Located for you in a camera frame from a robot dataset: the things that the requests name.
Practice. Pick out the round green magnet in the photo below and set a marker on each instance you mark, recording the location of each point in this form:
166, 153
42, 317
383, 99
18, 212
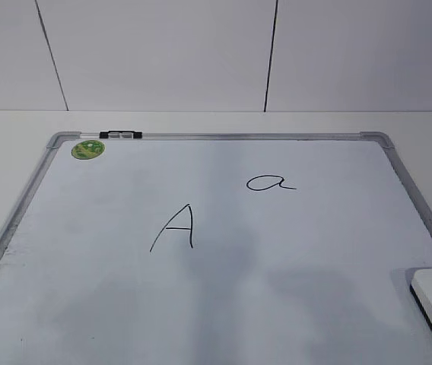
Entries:
87, 150

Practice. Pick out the white board with aluminium frame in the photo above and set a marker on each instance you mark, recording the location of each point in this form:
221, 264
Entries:
217, 249

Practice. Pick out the black and silver board clip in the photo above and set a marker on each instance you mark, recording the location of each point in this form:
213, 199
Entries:
120, 135

